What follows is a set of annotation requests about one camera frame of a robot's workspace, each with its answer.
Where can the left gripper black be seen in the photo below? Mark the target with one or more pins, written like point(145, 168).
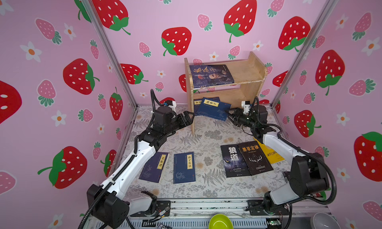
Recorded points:
point(179, 119)

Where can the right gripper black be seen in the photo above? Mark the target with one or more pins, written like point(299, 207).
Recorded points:
point(236, 118)

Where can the navy book yellow label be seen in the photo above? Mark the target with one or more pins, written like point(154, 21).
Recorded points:
point(213, 109)

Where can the blue book yellow label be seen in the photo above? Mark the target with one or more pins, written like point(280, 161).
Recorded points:
point(184, 168)

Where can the dark blue portrait cover book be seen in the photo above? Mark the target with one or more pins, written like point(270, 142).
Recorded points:
point(210, 75)

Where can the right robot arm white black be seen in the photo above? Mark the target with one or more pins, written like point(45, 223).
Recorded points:
point(310, 178)

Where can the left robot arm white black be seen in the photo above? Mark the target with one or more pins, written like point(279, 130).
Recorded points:
point(106, 201)

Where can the wooden two-tier shelf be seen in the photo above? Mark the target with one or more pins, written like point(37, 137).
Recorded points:
point(249, 77)

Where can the yellow cartoon cover book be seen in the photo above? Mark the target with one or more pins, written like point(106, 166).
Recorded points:
point(271, 155)

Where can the black antler cover book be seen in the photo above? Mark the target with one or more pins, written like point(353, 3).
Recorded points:
point(255, 158)

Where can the purple-navy book yellow label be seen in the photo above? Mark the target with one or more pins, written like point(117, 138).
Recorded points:
point(153, 169)

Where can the black wolf cover book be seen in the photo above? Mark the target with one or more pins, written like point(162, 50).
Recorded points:
point(234, 163)

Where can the green bowl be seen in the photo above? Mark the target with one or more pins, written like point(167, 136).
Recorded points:
point(220, 221)

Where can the grey bowl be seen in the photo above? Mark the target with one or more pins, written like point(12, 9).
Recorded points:
point(323, 221)

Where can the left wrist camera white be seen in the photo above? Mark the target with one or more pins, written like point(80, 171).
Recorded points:
point(170, 103)

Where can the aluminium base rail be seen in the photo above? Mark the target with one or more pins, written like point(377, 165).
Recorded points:
point(196, 214)

